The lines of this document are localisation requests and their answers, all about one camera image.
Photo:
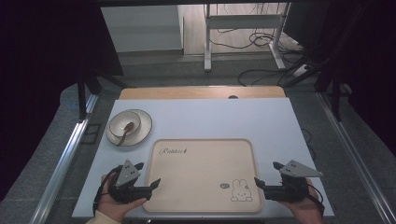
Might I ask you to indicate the white plate with dark rim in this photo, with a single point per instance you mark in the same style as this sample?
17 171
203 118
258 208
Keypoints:
145 130

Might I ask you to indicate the white metal desk frame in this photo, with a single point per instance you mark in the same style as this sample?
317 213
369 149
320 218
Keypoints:
243 21

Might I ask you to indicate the person's left hand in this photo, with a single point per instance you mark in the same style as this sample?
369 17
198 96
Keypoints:
112 209

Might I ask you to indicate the white panel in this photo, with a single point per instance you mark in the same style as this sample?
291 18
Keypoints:
140 28

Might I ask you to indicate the person's right hand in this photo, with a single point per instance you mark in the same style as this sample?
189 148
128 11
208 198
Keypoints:
306 212

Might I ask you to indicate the black metal stand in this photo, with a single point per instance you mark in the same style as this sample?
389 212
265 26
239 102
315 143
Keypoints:
335 96
82 96

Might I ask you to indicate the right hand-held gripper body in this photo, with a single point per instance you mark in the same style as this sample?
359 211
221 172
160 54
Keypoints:
289 189

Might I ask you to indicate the aluminium rail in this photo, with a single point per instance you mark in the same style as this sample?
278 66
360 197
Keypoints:
358 161
62 168

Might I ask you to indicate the beige tray with rabbit print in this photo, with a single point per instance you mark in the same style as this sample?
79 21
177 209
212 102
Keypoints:
199 177

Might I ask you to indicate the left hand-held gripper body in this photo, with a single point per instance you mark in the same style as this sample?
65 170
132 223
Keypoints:
127 175

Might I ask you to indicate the wooden desk top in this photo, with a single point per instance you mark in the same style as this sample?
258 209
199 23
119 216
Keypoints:
186 92

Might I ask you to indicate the dark floor grate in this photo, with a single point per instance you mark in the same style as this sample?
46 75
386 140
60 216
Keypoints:
91 133

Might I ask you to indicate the dark curtain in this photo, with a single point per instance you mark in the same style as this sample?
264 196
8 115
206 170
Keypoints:
46 62
367 62

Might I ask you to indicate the white power strip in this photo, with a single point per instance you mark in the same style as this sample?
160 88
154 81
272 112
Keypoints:
301 70

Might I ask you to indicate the brown spoon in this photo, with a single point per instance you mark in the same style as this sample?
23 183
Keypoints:
129 127

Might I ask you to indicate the white bowl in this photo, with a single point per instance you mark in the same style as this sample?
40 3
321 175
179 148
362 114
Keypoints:
121 119

